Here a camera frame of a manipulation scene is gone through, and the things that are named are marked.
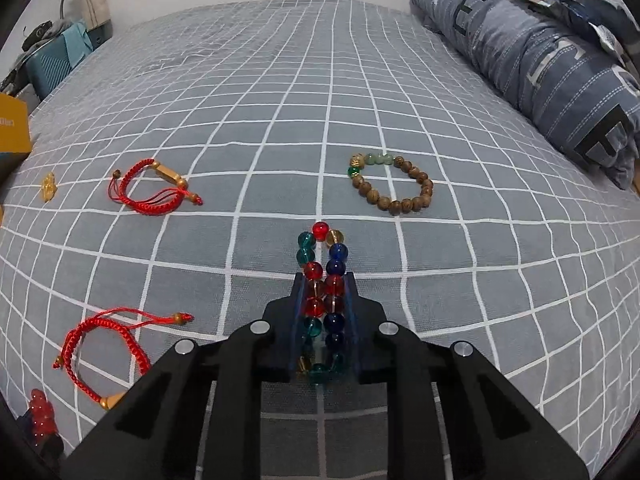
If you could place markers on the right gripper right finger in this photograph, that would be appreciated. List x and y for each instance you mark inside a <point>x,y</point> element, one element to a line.
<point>450,412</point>

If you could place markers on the red cord bracelet gold tube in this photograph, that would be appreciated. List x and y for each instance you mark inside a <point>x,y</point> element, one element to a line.
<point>151,188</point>

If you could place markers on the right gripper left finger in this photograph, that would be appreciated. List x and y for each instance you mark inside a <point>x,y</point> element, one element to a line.
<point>196,412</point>

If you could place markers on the white box blue yellow lid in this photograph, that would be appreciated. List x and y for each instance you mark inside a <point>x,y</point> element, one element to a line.
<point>15,143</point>

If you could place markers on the teal plastic crate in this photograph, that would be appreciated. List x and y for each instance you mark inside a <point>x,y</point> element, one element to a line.
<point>50,64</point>

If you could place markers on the black headphones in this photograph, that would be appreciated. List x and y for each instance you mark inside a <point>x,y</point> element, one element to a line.
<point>37,36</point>

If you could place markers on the grey checked bed sheet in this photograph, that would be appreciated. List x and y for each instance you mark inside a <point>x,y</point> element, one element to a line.
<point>460,219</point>

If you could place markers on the rolled blue grey duvet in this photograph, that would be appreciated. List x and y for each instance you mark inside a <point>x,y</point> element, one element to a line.
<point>580,100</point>

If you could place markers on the light blue cloth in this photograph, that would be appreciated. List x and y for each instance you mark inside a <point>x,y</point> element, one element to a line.
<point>78,44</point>

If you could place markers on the yellow amber bead charm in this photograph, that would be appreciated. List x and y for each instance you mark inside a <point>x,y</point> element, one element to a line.
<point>48,187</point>

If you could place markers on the red cord bracelet gold pendant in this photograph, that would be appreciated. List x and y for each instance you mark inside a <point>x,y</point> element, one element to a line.
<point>105,346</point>

